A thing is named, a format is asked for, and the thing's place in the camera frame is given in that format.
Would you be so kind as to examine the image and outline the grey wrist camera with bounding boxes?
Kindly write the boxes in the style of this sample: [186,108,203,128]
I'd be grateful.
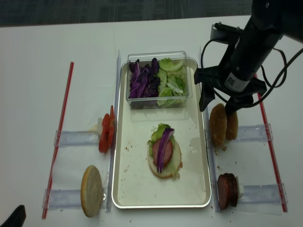
[210,23,244,44]

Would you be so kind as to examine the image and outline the front dark meat patty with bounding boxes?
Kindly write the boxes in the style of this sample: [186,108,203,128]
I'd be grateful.
[217,175,231,210]

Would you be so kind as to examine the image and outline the clear slider rail upper left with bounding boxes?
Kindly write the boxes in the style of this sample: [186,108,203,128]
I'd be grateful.
[53,131,99,147]

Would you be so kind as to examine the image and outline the sesame top bun front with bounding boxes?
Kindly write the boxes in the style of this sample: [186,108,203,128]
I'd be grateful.
[209,104,227,148]

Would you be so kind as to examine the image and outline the purple cabbage strip on bun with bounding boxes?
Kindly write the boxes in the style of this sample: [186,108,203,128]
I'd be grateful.
[157,128,175,173]

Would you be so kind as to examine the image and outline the clear plastic salad box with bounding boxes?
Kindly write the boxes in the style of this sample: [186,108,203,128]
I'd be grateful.
[125,51,192,109]

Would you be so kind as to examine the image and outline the white pusher block patty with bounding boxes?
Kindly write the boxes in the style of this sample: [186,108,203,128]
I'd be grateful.
[236,177,244,199]

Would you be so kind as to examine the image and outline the front tomato slice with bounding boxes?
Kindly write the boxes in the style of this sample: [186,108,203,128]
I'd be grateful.
[98,113,110,153]

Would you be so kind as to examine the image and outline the right clear long rail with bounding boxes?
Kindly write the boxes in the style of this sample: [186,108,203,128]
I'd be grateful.
[198,46,220,212]

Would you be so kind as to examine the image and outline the sesame bun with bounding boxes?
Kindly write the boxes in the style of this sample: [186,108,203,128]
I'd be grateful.
[209,104,227,148]
[226,112,239,140]

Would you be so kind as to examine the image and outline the lettuce on bun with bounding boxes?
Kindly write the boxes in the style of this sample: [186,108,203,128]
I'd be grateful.
[147,122,180,182]

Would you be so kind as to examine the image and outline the left red rod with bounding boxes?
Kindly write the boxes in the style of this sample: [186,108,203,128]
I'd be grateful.
[42,62,74,220]

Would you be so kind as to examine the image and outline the bottom bun on tray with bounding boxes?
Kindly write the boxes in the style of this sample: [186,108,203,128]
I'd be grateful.
[148,139,182,179]

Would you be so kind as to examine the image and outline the beige metal tray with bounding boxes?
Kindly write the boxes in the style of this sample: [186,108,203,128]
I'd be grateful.
[112,63,212,209]

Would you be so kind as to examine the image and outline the right red rod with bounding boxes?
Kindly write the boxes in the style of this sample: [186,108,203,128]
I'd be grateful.
[254,73,288,212]

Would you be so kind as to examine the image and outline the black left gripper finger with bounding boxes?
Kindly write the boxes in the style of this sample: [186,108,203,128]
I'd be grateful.
[1,205,26,227]

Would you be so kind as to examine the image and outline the rear tomato slice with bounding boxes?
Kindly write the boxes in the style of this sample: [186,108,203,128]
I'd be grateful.
[108,106,115,146]

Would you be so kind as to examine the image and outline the dark meat patty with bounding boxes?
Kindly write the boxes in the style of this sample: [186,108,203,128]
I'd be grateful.
[217,175,231,210]
[229,173,239,207]

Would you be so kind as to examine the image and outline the pink meat slice on bun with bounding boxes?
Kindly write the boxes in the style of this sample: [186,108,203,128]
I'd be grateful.
[151,138,173,166]

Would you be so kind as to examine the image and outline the clear slider rail lower left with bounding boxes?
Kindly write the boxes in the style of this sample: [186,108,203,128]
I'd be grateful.
[42,188,107,210]

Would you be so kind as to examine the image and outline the clear slider rail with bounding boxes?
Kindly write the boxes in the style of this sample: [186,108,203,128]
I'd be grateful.
[238,183,288,204]
[42,188,107,210]
[53,131,99,147]
[235,124,273,141]

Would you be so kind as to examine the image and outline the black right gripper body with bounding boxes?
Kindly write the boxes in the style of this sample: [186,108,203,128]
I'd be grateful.
[194,44,267,98]

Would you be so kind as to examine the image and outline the upright bun half left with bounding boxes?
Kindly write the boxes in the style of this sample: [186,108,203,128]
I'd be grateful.
[80,165,103,218]

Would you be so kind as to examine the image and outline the rear dark meat patty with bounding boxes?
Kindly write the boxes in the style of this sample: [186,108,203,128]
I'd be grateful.
[229,173,239,207]

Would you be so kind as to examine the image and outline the red rod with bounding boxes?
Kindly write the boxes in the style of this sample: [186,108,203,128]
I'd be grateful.
[254,73,288,212]
[42,62,74,220]

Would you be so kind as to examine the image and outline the purple cabbage leaves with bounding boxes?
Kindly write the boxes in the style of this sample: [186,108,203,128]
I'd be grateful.
[129,58,160,99]

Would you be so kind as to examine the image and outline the clear slider rail lower right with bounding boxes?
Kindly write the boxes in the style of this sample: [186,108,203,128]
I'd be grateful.
[238,183,288,204]

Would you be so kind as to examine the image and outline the tomato slice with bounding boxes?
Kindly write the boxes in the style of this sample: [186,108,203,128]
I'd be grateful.
[98,113,110,153]
[108,106,115,146]

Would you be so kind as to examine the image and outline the clear slider rail upper right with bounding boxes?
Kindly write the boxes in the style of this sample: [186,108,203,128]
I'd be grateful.
[235,124,273,141]

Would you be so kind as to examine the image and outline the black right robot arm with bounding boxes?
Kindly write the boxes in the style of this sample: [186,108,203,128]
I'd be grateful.
[194,0,303,115]

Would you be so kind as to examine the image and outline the black cable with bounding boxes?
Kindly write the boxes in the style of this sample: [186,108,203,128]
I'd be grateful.
[200,37,303,105]

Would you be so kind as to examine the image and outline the green lettuce leaves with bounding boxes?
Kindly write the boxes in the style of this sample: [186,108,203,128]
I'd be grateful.
[157,58,187,107]

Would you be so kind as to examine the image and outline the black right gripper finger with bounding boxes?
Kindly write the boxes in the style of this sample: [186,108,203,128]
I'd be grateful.
[225,95,253,116]
[199,83,215,112]

